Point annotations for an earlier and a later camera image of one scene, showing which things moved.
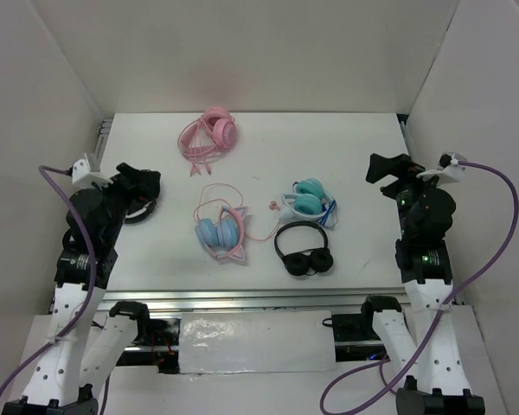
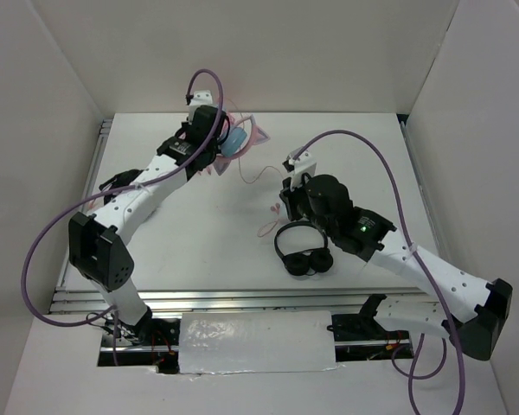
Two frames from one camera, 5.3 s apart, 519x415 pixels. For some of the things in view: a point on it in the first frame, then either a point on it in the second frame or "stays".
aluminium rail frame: [246, 300] stays
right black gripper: [401, 166] → [288, 196]
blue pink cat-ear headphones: [221, 217] → [243, 132]
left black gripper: [147, 182] → [185, 124]
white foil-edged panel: [254, 341] stays
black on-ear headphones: [308, 262] stays
